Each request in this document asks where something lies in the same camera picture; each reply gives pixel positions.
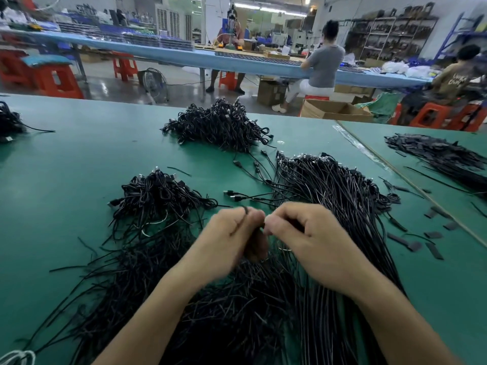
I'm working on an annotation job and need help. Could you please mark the red plastic stool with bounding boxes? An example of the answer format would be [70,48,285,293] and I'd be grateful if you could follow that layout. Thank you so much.
[0,49,31,88]
[409,102,487,132]
[113,52,140,82]
[219,71,238,91]

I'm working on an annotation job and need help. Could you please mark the white pillar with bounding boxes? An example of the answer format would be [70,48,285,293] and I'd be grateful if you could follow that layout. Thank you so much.
[205,0,231,44]

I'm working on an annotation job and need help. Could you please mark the bundle of long black cables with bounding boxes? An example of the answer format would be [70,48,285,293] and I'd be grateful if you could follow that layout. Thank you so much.
[225,150,408,365]

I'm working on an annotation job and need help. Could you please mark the small cluster of knotted cables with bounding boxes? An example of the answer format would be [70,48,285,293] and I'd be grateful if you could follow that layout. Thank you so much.
[108,168,219,239]

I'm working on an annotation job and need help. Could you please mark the bunch of white wire rings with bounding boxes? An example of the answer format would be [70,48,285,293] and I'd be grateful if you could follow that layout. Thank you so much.
[0,349,37,365]

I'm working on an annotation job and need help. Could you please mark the person's right hand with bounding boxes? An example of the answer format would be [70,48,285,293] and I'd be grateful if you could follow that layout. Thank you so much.
[264,201,385,297]

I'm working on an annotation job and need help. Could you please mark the person's left forearm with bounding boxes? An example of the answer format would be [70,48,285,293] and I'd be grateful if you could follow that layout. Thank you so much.
[95,262,214,365]

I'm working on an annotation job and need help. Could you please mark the green bag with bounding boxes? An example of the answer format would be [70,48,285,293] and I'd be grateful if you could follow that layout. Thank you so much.
[358,92,404,125]

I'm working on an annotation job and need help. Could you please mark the person's left hand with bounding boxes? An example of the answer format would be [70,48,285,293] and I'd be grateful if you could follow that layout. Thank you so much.
[179,206,269,284]

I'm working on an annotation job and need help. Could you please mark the small cardboard box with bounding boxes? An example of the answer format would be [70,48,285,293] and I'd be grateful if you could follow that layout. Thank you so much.
[257,79,289,107]

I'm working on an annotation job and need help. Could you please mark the pile of black cables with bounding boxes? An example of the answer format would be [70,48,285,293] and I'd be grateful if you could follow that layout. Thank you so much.
[23,168,309,365]

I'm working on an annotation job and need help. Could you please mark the blue metal rack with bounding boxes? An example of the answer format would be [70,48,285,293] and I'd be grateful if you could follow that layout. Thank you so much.
[435,11,487,59]

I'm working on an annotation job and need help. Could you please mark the open cardboard box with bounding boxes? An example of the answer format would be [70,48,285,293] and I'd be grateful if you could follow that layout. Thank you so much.
[300,100,375,122]

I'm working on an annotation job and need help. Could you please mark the grey floor fan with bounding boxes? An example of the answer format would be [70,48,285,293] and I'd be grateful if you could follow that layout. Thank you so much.
[139,68,170,105]

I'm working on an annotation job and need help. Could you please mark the metal storage shelf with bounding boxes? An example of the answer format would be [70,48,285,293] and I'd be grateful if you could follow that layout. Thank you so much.
[346,2,441,61]

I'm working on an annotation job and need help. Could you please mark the scattered dark tie pieces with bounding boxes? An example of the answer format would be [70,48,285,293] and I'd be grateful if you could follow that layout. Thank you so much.
[380,177,460,261]

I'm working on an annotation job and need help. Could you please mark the spread of straight black cables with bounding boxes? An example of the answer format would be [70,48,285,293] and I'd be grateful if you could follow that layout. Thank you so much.
[384,133,487,196]

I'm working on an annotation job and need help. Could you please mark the heap of black cables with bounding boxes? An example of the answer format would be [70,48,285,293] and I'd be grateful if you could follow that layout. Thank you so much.
[161,98,273,153]
[0,101,56,141]

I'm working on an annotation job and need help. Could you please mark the single black cable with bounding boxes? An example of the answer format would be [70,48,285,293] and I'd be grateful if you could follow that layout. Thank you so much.
[230,206,272,262]

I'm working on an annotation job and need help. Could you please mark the red stool with blue seat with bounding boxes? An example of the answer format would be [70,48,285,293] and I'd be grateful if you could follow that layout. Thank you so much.
[21,55,85,99]

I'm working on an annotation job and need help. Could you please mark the long blue workbench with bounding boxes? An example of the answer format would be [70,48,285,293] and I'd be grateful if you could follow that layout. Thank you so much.
[0,28,431,90]

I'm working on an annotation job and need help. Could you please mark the pile of white bags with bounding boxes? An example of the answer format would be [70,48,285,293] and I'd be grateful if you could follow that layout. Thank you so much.
[380,60,433,80]

